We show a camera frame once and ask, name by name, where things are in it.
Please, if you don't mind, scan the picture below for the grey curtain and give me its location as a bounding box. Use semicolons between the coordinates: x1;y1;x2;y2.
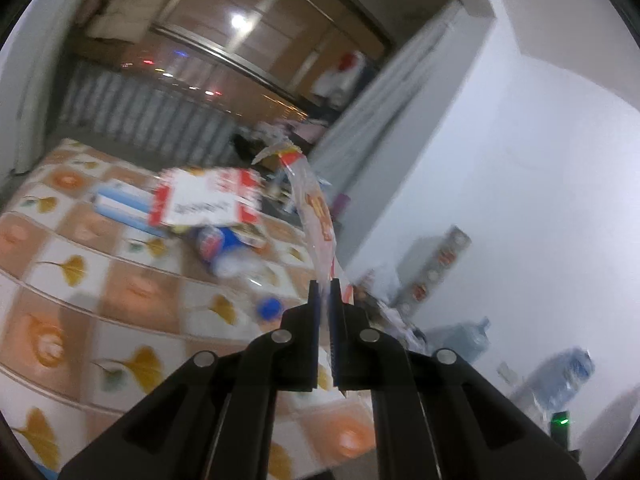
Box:
310;0;466;197

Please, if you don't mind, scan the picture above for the metal balcony railing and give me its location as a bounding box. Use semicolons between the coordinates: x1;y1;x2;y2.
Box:
56;56;241;167

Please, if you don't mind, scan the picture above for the pepsi plastic bottle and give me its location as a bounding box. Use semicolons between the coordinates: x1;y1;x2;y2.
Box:
190;223;284;323

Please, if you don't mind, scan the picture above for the blue water jug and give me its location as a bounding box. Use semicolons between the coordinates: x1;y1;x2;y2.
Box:
425;318;490;364

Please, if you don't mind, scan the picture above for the purple cup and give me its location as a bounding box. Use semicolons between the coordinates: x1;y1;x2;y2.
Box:
332;193;350;218

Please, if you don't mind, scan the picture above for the blue white medicine box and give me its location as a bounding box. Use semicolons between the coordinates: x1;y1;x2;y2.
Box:
92;179;167;237

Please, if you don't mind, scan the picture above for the red white snack bag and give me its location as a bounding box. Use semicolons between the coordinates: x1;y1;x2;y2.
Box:
149;167;262;228

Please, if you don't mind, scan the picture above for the water dispenser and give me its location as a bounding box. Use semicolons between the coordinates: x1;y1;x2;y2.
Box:
509;347;596;427

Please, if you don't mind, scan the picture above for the patterned tablecloth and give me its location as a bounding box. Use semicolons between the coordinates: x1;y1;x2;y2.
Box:
1;139;312;478

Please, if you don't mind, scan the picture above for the clear red printed wrapper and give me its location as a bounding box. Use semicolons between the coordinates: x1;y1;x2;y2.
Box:
253;140;355;304

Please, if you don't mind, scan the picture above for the beige hanging jacket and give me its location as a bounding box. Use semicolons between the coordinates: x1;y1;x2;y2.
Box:
84;0;163;44

